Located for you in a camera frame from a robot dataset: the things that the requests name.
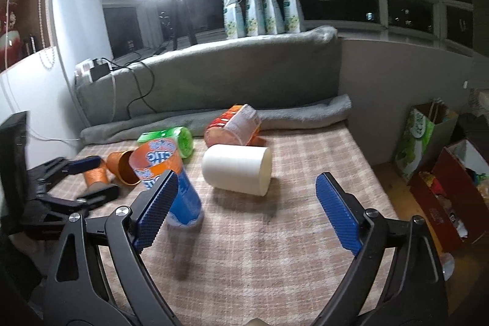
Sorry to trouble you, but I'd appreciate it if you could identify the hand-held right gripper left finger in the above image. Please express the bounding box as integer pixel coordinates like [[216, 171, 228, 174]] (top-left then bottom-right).
[[44, 170, 180, 326]]

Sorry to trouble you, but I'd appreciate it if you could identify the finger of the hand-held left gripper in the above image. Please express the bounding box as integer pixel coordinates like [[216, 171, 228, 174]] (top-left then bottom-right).
[[26, 185, 120, 232], [28, 156, 106, 194]]

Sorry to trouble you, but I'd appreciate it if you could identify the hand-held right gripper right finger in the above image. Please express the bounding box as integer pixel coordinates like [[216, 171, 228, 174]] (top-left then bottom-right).
[[315, 172, 449, 326]]

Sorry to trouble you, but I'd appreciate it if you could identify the small orange cup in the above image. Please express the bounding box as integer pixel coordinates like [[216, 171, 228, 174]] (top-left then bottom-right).
[[106, 149, 142, 186], [82, 158, 110, 186]]

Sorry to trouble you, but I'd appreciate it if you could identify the white cup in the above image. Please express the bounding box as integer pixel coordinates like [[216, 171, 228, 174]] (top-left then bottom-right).
[[202, 144, 273, 197]]

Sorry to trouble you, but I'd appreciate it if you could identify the blue and orange paper cup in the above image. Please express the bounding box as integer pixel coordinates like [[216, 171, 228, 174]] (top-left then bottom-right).
[[129, 139, 204, 229]]

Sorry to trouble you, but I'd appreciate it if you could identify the red instant noodle cup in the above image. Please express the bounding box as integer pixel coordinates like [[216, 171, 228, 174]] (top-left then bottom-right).
[[204, 104, 263, 147]]

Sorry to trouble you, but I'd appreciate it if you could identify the plaid cloth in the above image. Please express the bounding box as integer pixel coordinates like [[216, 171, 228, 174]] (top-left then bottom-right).
[[46, 123, 400, 326]]

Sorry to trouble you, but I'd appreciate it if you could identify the black power adapter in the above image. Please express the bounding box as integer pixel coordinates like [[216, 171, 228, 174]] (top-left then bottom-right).
[[90, 59, 111, 80]]

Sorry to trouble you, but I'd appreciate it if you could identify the white power strip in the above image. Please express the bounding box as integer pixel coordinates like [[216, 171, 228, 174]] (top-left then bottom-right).
[[74, 59, 94, 76]]

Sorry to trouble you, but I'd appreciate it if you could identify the green printed paper bag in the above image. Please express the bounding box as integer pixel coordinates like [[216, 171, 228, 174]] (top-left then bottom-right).
[[395, 101, 459, 183]]

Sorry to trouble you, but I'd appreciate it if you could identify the red cardboard box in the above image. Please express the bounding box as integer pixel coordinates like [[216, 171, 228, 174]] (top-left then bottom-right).
[[409, 138, 489, 253]]

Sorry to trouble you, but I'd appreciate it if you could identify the rolled grey towel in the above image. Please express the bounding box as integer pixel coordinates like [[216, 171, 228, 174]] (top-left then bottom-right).
[[80, 94, 353, 145]]

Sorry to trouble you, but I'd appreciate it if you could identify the grey blanket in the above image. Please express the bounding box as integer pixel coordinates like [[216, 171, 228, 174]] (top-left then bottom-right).
[[74, 25, 342, 124]]

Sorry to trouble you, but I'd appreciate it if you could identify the wooden shelf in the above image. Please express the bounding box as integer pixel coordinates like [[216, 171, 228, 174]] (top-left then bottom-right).
[[0, 0, 54, 71]]

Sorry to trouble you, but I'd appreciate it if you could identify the black tripod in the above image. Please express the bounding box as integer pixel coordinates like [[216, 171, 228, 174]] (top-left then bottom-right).
[[158, 0, 199, 52]]

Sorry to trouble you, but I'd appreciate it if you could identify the white green standing pouch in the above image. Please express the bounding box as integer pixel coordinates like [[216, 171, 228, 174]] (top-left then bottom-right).
[[262, 0, 285, 35], [222, 0, 246, 40], [279, 0, 304, 33], [241, 0, 266, 37]]

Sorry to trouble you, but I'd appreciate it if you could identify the white cable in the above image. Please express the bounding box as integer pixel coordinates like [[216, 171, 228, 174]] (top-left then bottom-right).
[[23, 129, 83, 142]]

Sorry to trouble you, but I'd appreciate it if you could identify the black cable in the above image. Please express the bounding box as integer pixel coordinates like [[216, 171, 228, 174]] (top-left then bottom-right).
[[111, 60, 161, 118]]

